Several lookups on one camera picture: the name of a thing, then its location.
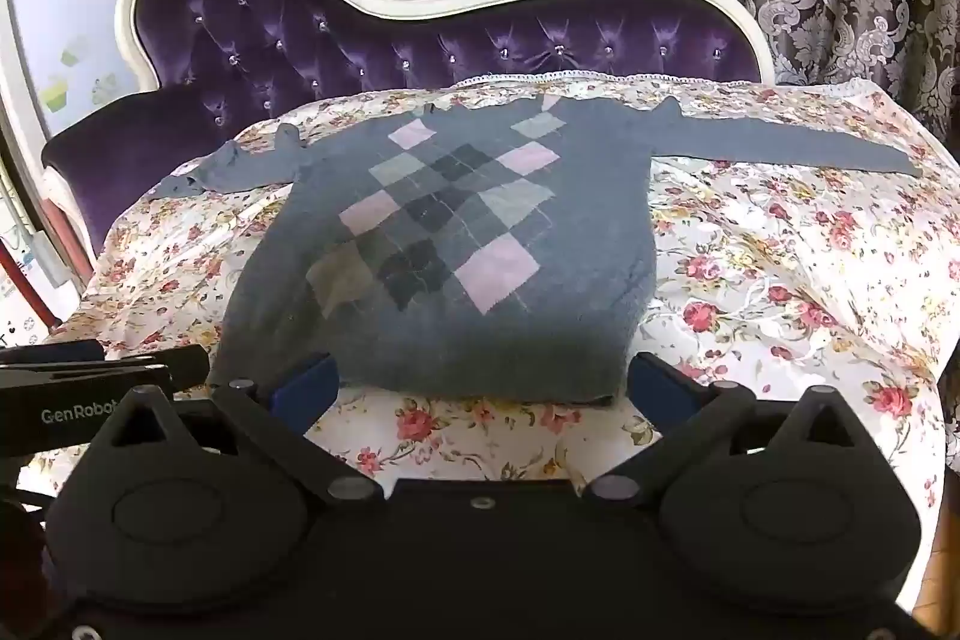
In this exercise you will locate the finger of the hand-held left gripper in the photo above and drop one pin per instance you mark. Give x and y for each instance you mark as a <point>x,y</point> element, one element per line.
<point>52,351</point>
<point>161,364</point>

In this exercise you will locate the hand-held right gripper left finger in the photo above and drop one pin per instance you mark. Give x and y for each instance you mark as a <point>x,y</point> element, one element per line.
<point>304,391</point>

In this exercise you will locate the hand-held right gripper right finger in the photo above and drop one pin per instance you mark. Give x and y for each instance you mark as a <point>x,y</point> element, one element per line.
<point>654,385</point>

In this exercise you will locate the grey argyle sweater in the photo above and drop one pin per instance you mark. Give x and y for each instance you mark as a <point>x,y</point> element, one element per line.
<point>480,235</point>

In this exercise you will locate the red pole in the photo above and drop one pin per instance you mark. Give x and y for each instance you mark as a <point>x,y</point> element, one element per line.
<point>26,280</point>

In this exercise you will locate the floral blanket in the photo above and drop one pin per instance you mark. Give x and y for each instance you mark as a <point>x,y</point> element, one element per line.
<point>787,265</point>

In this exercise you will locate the white panel with green stickers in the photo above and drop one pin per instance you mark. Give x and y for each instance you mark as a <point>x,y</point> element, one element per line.
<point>67,10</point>

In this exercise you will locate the purple tufted sofa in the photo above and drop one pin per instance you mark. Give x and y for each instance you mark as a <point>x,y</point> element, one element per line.
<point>300,33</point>

